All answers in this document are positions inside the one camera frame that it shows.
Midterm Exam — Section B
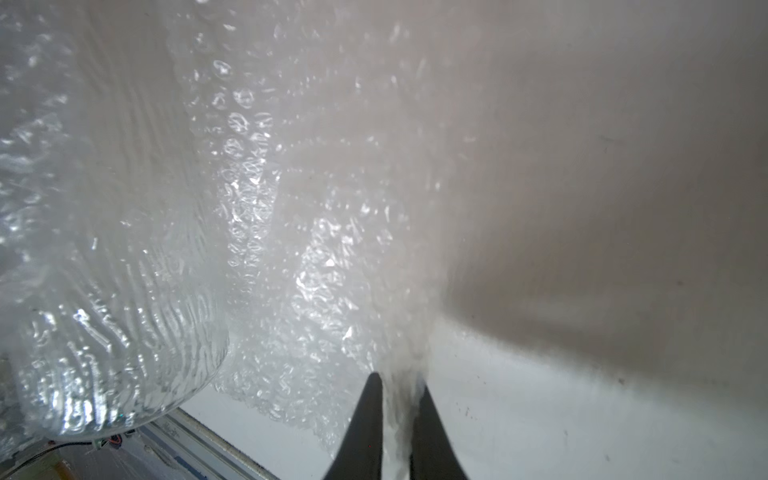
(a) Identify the bubble clear vase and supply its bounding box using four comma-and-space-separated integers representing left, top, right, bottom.
1, 33, 226, 439

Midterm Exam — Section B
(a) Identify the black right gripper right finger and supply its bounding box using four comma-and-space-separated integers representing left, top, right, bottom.
409, 386, 468, 480

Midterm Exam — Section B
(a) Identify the aluminium front rail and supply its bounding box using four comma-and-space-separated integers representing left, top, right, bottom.
139, 408, 278, 480

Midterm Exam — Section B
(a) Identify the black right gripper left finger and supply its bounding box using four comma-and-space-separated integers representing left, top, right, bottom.
324, 372, 383, 480

